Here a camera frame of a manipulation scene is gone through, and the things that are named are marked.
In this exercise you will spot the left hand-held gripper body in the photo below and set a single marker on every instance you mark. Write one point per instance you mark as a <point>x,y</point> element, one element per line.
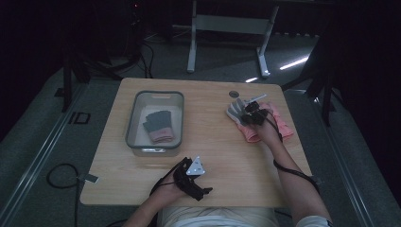
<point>189,176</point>

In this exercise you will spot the person's white shirt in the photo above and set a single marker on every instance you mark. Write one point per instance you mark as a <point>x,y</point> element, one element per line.
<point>217,217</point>

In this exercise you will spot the pink ski glove grey palm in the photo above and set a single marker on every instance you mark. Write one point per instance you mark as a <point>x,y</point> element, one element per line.
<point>235,112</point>

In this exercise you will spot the black metal stand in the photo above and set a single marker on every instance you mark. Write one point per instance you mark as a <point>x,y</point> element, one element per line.
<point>71,78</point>
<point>324,85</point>

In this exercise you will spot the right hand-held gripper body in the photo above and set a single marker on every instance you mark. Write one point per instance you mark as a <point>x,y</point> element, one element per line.
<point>257,112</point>

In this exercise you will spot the person's left hand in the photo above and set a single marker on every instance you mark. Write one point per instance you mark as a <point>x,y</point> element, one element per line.
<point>168,192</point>

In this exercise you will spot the person's right hand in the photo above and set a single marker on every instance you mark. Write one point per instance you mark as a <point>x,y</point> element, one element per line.
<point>268,130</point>

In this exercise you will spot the grey plastic storage bin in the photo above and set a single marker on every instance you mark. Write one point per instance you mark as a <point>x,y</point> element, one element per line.
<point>156,138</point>

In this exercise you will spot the pink ski glove printed back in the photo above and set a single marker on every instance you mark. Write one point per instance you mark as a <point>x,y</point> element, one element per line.
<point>285,126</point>

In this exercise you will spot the white metal desk frame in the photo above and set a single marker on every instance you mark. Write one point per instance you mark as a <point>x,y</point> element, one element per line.
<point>231,24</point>

